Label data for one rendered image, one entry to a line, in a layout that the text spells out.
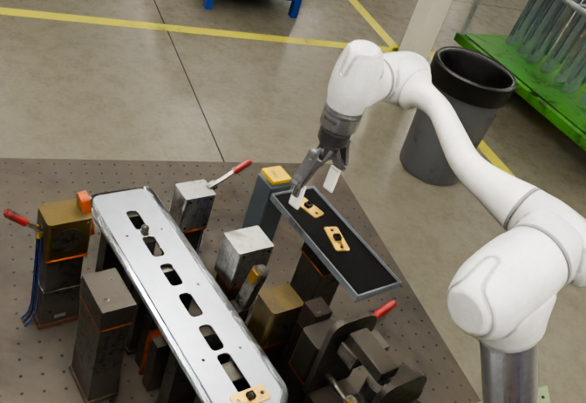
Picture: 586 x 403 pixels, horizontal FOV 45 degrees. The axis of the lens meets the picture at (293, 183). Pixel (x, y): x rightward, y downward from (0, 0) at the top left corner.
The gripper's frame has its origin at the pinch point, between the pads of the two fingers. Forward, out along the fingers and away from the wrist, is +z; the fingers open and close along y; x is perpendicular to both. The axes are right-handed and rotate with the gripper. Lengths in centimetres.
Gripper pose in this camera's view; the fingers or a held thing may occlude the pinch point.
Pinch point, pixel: (312, 194)
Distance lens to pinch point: 174.3
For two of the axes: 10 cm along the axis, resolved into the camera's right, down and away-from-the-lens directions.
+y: -6.5, 2.9, -7.1
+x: 7.1, 5.6, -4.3
